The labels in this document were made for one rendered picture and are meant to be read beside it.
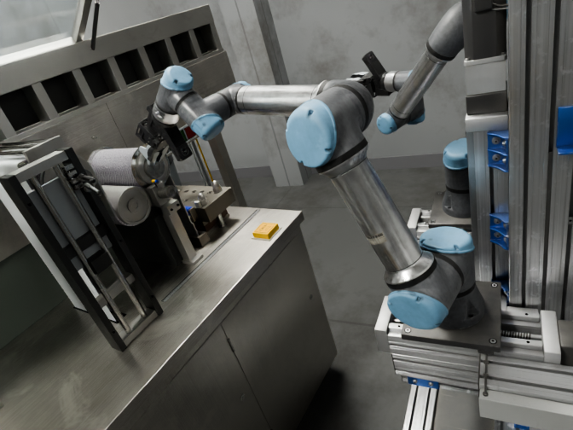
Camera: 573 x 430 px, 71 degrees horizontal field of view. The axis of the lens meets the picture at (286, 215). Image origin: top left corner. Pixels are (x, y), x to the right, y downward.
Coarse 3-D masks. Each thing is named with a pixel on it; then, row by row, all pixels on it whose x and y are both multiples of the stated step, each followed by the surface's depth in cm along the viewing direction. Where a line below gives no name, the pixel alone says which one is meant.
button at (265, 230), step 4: (260, 224) 147; (264, 224) 146; (268, 224) 145; (272, 224) 145; (276, 224) 144; (260, 228) 145; (264, 228) 144; (268, 228) 143; (272, 228) 143; (276, 228) 144; (252, 232) 144; (256, 232) 143; (260, 232) 142; (264, 232) 141; (268, 232) 141; (272, 232) 142; (256, 236) 144; (260, 236) 143; (264, 236) 141; (268, 236) 140
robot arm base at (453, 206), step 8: (448, 192) 137; (456, 192) 134; (464, 192) 132; (448, 200) 138; (456, 200) 135; (464, 200) 133; (448, 208) 138; (456, 208) 135; (464, 208) 134; (456, 216) 137; (464, 216) 135
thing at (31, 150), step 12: (0, 144) 121; (12, 144) 117; (24, 144) 113; (36, 144) 102; (48, 144) 102; (60, 144) 104; (0, 156) 108; (12, 156) 105; (24, 156) 103; (36, 156) 100
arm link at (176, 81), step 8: (168, 72) 100; (176, 72) 101; (184, 72) 102; (160, 80) 103; (168, 80) 100; (176, 80) 100; (184, 80) 101; (192, 80) 102; (160, 88) 103; (168, 88) 101; (176, 88) 101; (184, 88) 101; (192, 88) 104; (160, 96) 104; (168, 96) 102; (176, 96) 102; (160, 104) 106; (168, 104) 105; (176, 104) 102; (168, 112) 107
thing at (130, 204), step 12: (108, 192) 126; (120, 192) 123; (132, 192) 126; (144, 192) 129; (120, 204) 123; (132, 204) 126; (144, 204) 130; (120, 216) 122; (132, 216) 127; (144, 216) 130
